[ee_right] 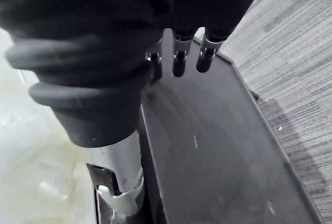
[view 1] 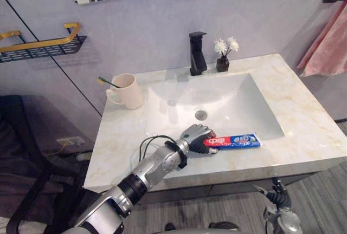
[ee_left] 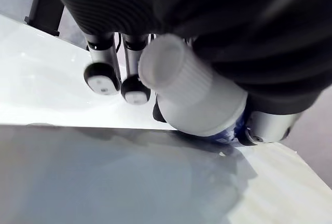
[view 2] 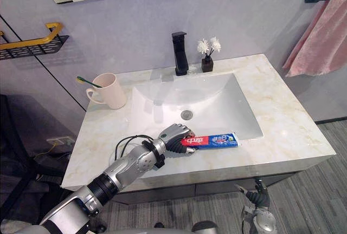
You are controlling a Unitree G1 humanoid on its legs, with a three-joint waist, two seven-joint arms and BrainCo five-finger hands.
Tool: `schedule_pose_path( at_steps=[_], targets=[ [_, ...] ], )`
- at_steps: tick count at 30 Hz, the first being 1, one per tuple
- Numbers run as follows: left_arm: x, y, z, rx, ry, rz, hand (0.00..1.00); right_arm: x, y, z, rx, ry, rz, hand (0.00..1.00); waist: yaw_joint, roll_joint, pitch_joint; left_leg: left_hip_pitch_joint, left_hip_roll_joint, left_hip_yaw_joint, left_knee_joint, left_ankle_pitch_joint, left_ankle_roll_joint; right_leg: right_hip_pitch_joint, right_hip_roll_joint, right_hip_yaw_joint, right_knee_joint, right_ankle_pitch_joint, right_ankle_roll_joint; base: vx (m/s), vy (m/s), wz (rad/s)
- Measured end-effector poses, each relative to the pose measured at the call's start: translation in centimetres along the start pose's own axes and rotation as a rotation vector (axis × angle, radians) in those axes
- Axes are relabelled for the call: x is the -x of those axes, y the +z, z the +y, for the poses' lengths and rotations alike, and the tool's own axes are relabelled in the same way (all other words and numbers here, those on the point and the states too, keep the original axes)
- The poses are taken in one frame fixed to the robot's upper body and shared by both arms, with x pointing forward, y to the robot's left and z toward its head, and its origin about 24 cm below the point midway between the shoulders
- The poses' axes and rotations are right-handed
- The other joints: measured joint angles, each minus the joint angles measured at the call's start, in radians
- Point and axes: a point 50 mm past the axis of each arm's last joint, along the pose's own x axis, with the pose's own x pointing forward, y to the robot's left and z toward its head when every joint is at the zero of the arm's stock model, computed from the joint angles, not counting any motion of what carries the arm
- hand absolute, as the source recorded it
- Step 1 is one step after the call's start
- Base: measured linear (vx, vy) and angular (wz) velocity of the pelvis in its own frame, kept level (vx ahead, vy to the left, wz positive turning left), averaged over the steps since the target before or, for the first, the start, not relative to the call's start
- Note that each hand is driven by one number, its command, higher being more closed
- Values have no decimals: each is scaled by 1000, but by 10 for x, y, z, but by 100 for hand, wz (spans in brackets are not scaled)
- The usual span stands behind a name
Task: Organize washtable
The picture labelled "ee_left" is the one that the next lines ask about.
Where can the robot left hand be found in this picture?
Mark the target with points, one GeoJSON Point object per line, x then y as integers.
{"type": "Point", "coordinates": [233, 21]}

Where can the white sink basin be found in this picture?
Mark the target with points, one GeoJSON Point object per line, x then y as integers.
{"type": "Point", "coordinates": [46, 89]}

